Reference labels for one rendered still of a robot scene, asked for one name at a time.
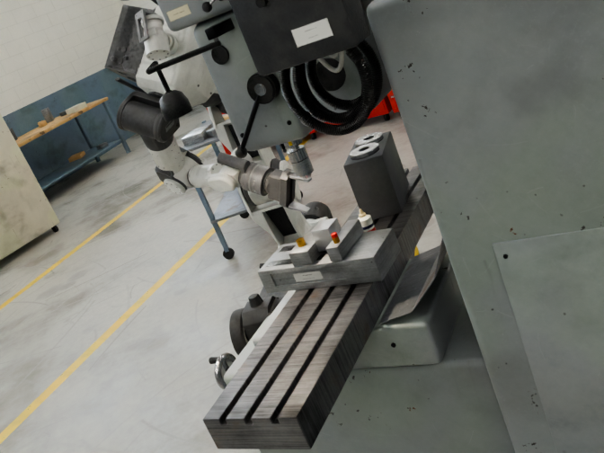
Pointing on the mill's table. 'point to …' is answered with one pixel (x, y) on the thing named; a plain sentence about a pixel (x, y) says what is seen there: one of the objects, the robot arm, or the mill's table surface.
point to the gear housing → (190, 12)
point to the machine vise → (334, 262)
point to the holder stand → (377, 175)
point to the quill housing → (234, 48)
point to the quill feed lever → (262, 92)
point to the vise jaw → (302, 256)
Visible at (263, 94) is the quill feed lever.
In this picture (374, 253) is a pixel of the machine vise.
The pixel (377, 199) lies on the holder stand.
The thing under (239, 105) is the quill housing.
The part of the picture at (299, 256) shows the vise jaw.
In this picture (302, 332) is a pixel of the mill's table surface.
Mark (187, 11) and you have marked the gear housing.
